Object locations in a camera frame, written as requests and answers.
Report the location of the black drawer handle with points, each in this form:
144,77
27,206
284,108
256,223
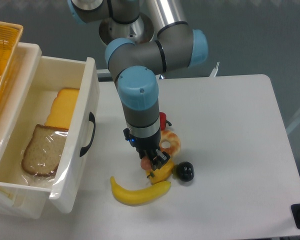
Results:
86,148

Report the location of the red bell pepper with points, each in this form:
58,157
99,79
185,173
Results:
163,121

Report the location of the wrapped brown bread slice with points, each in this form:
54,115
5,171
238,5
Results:
43,153

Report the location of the yellow woven basket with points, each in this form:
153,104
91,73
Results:
10,35

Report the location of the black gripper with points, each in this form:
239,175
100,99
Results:
148,147

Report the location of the brown egg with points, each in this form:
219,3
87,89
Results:
145,164

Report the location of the yellow bell pepper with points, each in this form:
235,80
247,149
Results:
162,174

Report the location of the yellow cheese slice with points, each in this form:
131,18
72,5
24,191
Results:
62,108

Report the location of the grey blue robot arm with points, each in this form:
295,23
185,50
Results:
134,67

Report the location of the white drawer cabinet frame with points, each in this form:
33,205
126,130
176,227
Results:
16,201

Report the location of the white open upper drawer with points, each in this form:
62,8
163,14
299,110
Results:
52,75

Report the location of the yellow banana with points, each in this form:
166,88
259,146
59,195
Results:
141,196

